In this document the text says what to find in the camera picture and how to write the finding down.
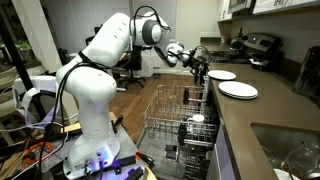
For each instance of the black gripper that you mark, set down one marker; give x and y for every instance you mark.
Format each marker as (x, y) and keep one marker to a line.
(192, 61)

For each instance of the small white plate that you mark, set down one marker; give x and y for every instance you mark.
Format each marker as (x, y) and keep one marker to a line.
(222, 75)

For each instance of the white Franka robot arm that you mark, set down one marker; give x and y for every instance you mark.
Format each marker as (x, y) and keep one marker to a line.
(93, 90)

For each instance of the large white plate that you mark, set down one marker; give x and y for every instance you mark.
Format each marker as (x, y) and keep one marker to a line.
(238, 90)

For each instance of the lower dishwasher rack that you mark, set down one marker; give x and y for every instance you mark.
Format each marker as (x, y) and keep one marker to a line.
(196, 163)

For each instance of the black tumbler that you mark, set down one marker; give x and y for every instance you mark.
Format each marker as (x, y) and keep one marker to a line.
(185, 96)

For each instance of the black kettle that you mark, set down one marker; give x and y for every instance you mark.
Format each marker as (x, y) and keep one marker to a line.
(237, 41)

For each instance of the clear drinking glass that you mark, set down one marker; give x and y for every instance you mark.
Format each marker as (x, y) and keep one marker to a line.
(173, 98)

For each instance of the white mug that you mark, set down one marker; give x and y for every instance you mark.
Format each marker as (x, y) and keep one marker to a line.
(198, 118)

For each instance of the white drawer unit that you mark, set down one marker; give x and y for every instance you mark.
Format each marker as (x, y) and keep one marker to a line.
(148, 65)

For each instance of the black stove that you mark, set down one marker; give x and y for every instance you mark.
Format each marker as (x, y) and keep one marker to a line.
(263, 43)

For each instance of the black office chair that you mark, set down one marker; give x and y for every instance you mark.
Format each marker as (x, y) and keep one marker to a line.
(135, 65)

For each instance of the dark microwave oven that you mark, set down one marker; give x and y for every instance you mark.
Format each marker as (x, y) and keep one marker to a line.
(240, 6)

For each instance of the gray lower door cabinet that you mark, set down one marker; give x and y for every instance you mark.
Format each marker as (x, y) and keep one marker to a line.
(223, 156)

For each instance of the steel kitchen sink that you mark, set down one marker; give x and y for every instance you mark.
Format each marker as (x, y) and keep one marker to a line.
(276, 136)

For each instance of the white upper cabinet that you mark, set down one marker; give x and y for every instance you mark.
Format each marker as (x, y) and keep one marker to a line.
(286, 5)

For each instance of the black countertop appliance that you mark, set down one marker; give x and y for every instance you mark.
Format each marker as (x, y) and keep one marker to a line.
(308, 75)

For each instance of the robot mounting table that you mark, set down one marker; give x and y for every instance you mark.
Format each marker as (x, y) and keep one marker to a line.
(130, 143)

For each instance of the black desk monitor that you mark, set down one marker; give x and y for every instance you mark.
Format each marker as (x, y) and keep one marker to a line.
(91, 38)

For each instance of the glass pitcher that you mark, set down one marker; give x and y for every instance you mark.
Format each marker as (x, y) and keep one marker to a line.
(301, 161)

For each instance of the black frame pole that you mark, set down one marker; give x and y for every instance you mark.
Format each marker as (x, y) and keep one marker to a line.
(20, 70)

